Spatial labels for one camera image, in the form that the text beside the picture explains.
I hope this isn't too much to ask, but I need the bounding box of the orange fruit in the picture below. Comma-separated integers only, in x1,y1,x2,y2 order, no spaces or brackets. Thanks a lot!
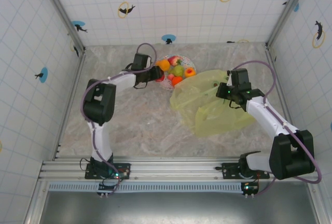
158,59,171,71

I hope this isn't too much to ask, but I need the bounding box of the red strawberry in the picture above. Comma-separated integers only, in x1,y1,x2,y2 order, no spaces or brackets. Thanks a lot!
168,55,182,66

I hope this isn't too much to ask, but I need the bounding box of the green pear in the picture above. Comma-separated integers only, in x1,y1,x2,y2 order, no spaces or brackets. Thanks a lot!
172,65,185,77

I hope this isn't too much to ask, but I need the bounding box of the yellow-green avocado print plastic bag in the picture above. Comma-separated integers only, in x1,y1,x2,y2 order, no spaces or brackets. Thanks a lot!
170,69,256,138

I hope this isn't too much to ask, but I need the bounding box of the colourful patterned plate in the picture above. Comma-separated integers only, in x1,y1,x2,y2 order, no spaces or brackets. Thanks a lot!
155,54,197,91

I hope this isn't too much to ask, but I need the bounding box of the penguin blue oval sticker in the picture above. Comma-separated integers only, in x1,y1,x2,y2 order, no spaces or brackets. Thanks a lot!
161,34,176,45

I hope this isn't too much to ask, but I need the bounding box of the shark blue oval sticker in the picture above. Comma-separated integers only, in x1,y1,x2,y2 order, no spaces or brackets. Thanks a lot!
71,20,88,33

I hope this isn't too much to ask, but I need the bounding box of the small green circuit board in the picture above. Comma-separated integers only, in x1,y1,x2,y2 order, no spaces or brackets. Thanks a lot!
98,182,118,191
241,182,259,192

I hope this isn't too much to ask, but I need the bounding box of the seal blue oval sticker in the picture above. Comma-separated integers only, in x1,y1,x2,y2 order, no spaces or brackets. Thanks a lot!
34,67,49,83

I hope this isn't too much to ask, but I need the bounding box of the grey metal sheet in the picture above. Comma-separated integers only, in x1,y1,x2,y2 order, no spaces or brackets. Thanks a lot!
38,190,320,224

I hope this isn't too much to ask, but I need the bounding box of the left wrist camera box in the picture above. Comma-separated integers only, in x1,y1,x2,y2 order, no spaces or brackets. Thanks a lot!
131,53,151,71

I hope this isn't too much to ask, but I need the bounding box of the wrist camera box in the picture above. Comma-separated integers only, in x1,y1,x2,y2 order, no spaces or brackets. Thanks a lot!
226,68,252,87
131,53,151,71

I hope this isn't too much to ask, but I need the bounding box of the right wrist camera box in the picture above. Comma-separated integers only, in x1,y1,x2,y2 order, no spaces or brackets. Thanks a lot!
226,68,252,87

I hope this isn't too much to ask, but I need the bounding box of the aluminium side rail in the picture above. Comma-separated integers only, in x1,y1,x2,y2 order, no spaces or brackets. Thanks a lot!
265,44,305,160
53,51,87,160

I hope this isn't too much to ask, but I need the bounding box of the small dolphin ring sticker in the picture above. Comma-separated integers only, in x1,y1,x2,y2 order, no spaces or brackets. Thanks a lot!
118,1,136,19

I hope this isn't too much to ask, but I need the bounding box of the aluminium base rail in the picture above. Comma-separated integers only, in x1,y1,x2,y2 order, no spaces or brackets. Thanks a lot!
38,156,322,183

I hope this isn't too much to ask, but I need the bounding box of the aluminium frame post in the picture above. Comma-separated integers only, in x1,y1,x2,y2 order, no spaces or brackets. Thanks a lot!
266,0,311,48
37,0,87,53

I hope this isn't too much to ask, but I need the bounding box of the leaping dolphin ring sticker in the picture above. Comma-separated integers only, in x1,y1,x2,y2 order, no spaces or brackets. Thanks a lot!
312,20,326,49

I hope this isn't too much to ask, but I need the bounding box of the white slotted cable duct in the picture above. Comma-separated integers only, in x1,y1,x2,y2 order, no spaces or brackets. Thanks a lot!
48,181,246,193

